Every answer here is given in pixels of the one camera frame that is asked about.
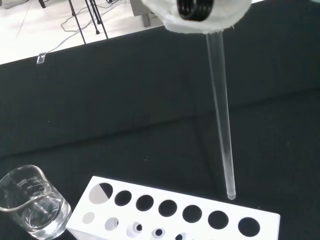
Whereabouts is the black floor cable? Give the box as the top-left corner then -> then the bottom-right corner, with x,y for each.
60,13 -> 97,34

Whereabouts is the white floor cable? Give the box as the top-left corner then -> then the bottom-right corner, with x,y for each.
46,24 -> 85,54

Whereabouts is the black bench cloth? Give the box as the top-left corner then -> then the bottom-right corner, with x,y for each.
0,0 -> 320,240

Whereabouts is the white test tube rack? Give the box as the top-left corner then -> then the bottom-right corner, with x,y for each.
65,175 -> 281,240

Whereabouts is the clear plastic cloth clip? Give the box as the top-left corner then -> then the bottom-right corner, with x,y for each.
36,51 -> 47,65

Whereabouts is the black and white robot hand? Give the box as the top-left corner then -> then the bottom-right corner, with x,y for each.
141,0 -> 252,35

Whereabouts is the black tripod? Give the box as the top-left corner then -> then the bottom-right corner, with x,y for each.
67,0 -> 110,45

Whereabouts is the clear glass beaker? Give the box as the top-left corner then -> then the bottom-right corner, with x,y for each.
0,164 -> 73,240

